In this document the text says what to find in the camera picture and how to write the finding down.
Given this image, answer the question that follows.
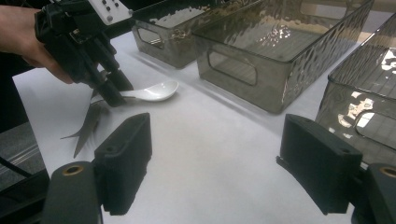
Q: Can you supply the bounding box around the black cable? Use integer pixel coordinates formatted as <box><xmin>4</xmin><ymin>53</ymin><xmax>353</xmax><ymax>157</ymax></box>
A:
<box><xmin>0</xmin><ymin>155</ymin><xmax>32</xmax><ymax>179</ymax></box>

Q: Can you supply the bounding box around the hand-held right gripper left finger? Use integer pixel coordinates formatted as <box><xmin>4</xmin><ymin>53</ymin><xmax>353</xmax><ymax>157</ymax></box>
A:
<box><xmin>93</xmin><ymin>112</ymin><xmax>153</xmax><ymax>217</ymax></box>

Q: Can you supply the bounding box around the white ceramic spoon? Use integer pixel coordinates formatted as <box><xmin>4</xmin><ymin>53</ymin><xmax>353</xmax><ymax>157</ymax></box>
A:
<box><xmin>120</xmin><ymin>79</ymin><xmax>180</xmax><ymax>103</ymax></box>

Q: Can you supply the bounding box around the smoked transparent plastic bin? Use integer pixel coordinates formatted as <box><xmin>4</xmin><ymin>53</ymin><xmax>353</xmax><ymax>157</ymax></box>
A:
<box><xmin>130</xmin><ymin>0</ymin><xmax>262</xmax><ymax>69</ymax></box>
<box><xmin>315</xmin><ymin>12</ymin><xmax>396</xmax><ymax>166</ymax></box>
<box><xmin>191</xmin><ymin>0</ymin><xmax>375</xmax><ymax>115</ymax></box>

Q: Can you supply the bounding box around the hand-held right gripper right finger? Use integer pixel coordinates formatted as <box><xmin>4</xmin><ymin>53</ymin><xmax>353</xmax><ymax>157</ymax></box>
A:
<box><xmin>276</xmin><ymin>113</ymin><xmax>363</xmax><ymax>216</ymax></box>

